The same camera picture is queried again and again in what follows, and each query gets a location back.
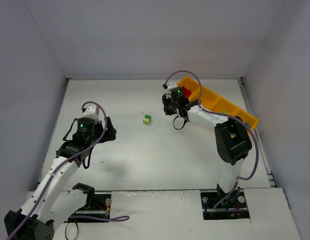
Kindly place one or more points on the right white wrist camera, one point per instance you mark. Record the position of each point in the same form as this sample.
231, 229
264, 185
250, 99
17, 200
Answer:
169, 86

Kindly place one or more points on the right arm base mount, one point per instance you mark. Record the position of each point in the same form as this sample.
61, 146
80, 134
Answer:
233, 208

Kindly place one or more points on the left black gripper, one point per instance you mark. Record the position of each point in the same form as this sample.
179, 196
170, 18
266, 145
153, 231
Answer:
105, 131

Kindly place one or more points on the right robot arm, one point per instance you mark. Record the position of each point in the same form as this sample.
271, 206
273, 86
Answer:
232, 140

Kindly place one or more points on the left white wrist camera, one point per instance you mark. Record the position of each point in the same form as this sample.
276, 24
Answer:
92, 112

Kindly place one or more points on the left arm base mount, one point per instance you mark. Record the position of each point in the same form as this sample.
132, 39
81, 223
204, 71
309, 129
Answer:
100, 209

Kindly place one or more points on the green and lime lego stack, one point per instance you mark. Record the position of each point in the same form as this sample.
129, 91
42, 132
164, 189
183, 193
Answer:
147, 119

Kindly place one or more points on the yellow divided sorting tray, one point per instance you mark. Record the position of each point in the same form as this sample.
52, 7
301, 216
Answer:
216, 103

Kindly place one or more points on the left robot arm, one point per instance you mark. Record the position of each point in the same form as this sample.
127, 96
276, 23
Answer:
42, 214

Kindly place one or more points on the red square lego block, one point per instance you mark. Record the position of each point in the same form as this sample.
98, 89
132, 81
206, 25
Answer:
187, 92

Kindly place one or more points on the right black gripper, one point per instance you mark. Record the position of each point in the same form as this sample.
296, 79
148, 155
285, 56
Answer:
168, 105

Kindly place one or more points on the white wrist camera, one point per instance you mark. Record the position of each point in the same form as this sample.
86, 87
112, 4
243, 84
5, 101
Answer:
169, 86
92, 112

